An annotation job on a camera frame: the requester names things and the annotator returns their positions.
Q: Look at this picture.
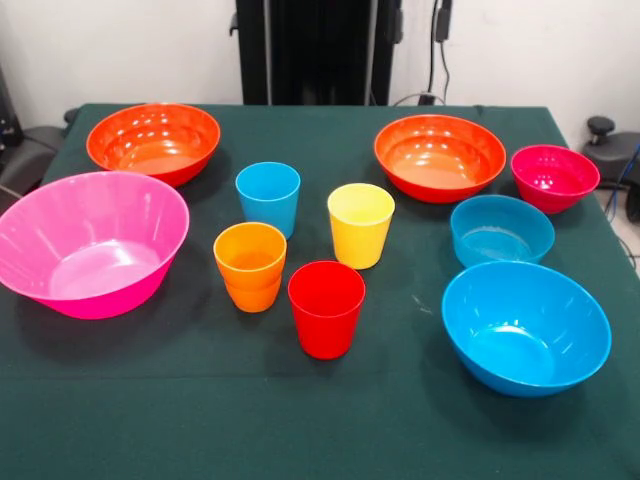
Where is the blue cup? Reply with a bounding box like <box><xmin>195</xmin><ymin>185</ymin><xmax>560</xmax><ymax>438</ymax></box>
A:
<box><xmin>235</xmin><ymin>161</ymin><xmax>302</xmax><ymax>241</ymax></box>

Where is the orange-red bowl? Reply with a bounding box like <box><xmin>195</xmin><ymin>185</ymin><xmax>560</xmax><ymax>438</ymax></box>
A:
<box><xmin>373</xmin><ymin>114</ymin><xmax>508</xmax><ymax>205</ymax></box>
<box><xmin>85</xmin><ymin>102</ymin><xmax>222</xmax><ymax>189</ymax></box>

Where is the yellow cup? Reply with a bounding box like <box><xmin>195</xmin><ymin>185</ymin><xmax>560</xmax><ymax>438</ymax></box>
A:
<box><xmin>327</xmin><ymin>182</ymin><xmax>396</xmax><ymax>271</ymax></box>

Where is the orange cup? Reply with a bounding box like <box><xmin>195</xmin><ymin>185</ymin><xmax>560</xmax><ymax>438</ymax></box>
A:
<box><xmin>224</xmin><ymin>274</ymin><xmax>283</xmax><ymax>314</ymax></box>
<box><xmin>212</xmin><ymin>222</ymin><xmax>288</xmax><ymax>291</ymax></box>

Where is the red cup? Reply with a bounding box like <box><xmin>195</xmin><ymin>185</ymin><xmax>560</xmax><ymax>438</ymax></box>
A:
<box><xmin>287</xmin><ymin>260</ymin><xmax>367</xmax><ymax>361</ymax></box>

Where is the small blue bowl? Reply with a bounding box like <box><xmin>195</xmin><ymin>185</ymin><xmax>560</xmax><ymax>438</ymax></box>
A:
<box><xmin>449</xmin><ymin>194</ymin><xmax>556</xmax><ymax>269</ymax></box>

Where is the dark green tablecloth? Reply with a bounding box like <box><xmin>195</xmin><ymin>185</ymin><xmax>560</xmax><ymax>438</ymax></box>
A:
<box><xmin>0</xmin><ymin>103</ymin><xmax>640</xmax><ymax>480</ymax></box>

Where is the large pink bowl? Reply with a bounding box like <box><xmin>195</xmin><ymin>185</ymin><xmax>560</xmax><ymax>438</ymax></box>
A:
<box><xmin>0</xmin><ymin>170</ymin><xmax>191</xmax><ymax>321</ymax></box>

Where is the large blue bowl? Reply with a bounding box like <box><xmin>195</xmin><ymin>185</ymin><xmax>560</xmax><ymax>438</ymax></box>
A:
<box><xmin>441</xmin><ymin>260</ymin><xmax>613</xmax><ymax>399</ymax></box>

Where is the small magenta bowl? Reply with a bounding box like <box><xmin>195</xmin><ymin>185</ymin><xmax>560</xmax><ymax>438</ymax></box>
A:
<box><xmin>510</xmin><ymin>144</ymin><xmax>601</xmax><ymax>216</ymax></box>

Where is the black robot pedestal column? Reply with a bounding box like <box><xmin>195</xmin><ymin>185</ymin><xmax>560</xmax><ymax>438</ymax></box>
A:
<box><xmin>234</xmin><ymin>0</ymin><xmax>404</xmax><ymax>106</ymax></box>

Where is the black cable with adapter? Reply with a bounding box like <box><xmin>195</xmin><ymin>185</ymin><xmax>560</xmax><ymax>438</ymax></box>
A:
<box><xmin>394</xmin><ymin>0</ymin><xmax>454</xmax><ymax>107</ymax></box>

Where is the blue cable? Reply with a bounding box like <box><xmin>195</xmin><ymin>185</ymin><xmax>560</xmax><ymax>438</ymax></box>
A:
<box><xmin>603</xmin><ymin>142</ymin><xmax>640</xmax><ymax>224</ymax></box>

